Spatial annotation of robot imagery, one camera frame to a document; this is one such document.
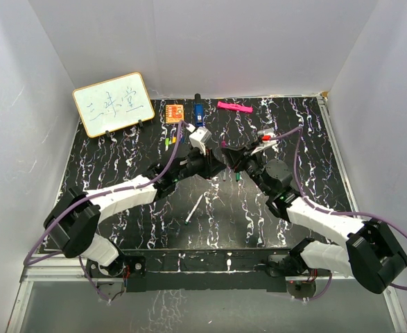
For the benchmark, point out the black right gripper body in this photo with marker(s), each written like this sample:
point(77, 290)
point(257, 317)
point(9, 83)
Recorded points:
point(252, 164)

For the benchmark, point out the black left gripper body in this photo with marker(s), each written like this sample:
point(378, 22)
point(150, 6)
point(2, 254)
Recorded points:
point(195, 164)

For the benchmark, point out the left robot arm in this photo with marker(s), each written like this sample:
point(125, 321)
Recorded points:
point(77, 214)

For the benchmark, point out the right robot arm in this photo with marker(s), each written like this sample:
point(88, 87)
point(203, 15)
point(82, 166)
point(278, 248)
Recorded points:
point(367, 250)

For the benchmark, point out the white pen green end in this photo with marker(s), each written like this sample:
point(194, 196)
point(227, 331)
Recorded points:
point(188, 218)

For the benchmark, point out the pink flat tool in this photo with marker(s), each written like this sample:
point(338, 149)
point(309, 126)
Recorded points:
point(235, 107)

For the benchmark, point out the orange small notebook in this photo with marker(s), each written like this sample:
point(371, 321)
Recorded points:
point(174, 113)

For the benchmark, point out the blue stapler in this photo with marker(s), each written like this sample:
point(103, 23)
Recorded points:
point(198, 111)

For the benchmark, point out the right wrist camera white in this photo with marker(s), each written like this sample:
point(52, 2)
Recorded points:
point(265, 139)

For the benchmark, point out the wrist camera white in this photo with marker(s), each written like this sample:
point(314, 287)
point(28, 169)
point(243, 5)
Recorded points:
point(199, 138)
point(265, 139)

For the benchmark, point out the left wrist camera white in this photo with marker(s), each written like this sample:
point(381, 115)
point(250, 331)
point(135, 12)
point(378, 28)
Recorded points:
point(199, 138)

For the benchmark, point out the white board yellow frame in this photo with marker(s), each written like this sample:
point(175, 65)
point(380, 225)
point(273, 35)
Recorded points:
point(113, 104)

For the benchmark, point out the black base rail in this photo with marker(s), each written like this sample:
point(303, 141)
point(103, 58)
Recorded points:
point(204, 269)

